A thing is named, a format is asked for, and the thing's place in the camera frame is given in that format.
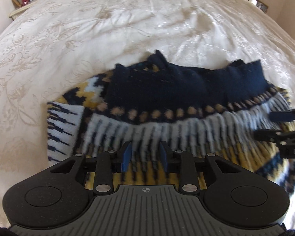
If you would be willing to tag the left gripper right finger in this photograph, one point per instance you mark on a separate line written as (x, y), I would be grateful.
(163, 155)

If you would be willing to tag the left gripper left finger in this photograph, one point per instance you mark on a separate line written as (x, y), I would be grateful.
(126, 155)

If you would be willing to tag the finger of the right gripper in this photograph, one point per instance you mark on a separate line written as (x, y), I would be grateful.
(282, 116)
(274, 136)

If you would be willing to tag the navy yellow patterned knit sweater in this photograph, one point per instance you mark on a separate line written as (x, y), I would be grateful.
(192, 109)

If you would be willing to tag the cream floral bedspread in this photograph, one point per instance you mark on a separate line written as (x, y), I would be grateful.
(57, 44)

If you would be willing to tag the cream left nightstand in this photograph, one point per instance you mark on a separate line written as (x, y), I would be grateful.
(19, 11)

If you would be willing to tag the dark frame on right nightstand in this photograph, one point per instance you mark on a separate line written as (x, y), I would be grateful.
(263, 7)

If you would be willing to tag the wooden picture frame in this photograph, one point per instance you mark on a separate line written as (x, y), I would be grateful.
(17, 3)

